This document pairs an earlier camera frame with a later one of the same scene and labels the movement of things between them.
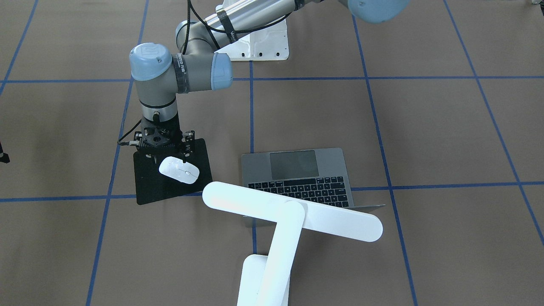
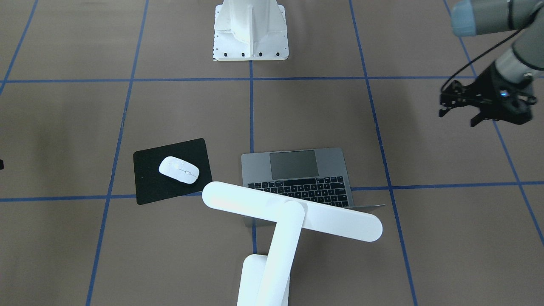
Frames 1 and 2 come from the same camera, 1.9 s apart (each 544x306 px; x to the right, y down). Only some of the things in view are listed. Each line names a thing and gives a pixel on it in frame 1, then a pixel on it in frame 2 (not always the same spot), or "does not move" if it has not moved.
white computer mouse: (176, 168) does not move
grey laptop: (319, 175) does not move
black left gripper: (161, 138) to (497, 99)
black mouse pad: (152, 185) does not move
